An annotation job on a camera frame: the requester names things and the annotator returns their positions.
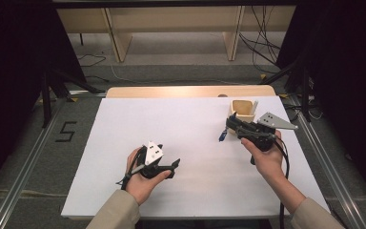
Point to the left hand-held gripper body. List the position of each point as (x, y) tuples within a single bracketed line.
[(153, 154)]

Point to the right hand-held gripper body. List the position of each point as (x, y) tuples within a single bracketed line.
[(260, 133)]

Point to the beige pen holder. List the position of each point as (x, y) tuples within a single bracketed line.
[(243, 109)]

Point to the blue pen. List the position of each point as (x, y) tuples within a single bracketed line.
[(223, 135)]

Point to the person's right hand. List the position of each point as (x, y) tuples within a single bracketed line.
[(267, 162)]

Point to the person's left hand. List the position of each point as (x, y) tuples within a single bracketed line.
[(141, 187)]

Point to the dark table grommet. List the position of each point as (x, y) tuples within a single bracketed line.
[(222, 95)]

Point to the white table board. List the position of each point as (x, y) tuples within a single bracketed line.
[(203, 175)]

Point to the light wooden table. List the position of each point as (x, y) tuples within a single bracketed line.
[(171, 91)]

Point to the black tripod stand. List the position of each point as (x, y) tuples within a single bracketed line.
[(46, 101), (305, 95)]

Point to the black curtain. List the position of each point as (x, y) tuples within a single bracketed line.
[(349, 79), (9, 79)]

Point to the light wooden background desk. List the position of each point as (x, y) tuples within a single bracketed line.
[(171, 19)]

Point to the aluminium floor rail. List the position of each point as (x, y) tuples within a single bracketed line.
[(22, 171), (330, 165)]

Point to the short aluminium rail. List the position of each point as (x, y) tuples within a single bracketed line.
[(85, 93)]

